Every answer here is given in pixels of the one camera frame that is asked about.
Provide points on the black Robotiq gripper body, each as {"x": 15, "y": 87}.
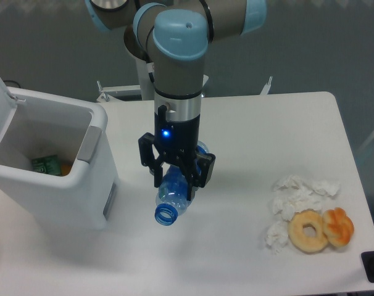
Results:
{"x": 175, "y": 141}

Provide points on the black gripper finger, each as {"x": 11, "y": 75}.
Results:
{"x": 197, "y": 170}
{"x": 151, "y": 152}

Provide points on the clear blue plastic bottle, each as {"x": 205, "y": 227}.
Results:
{"x": 171, "y": 198}

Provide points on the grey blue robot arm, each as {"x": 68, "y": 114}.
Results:
{"x": 175, "y": 38}

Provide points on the white trash can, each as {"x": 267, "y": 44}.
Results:
{"x": 36, "y": 124}

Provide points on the orange item in bin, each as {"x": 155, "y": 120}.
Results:
{"x": 65, "y": 169}

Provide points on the crumpled white tissue middle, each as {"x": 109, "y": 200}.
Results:
{"x": 287, "y": 205}

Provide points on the crumpled white tissue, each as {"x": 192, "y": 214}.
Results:
{"x": 287, "y": 205}
{"x": 322, "y": 187}
{"x": 277, "y": 236}

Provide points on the green carton in bin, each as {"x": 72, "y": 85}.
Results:
{"x": 49, "y": 165}

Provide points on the crumpled white tissue lower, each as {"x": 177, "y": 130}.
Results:
{"x": 277, "y": 236}

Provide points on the crumpled white tissue upper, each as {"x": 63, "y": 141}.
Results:
{"x": 322, "y": 187}

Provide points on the glazed twisted pastry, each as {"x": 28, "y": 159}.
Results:
{"x": 337, "y": 227}

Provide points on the ring donut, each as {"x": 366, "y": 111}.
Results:
{"x": 305, "y": 231}

